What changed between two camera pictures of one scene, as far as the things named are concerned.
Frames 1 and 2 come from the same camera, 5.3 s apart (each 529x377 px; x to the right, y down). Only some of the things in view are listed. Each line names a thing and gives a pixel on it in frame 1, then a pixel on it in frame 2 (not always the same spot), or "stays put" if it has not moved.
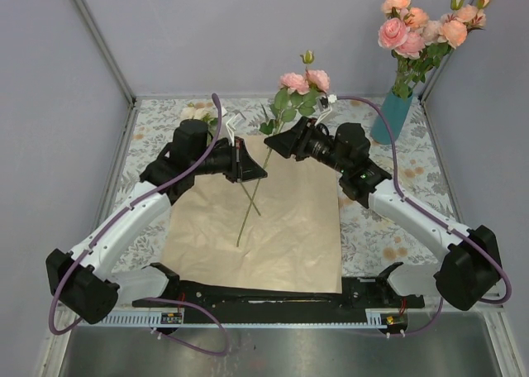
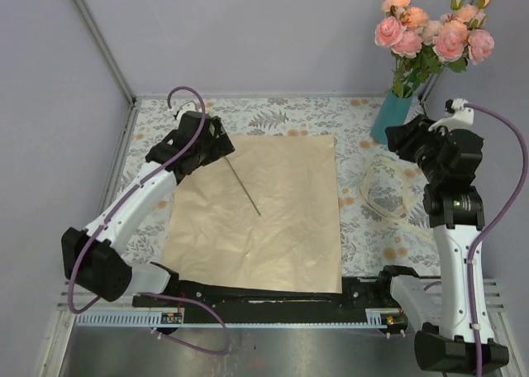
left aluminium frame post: [102, 40] stays put
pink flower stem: [393, 32] stays put
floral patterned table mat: [412, 164] stays put
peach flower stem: [407, 72] -> [399, 5]
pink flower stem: [297, 99] -> [480, 45]
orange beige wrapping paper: [280, 232] stays put
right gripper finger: [295, 142] -> [404, 140]
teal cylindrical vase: [393, 109] stays put
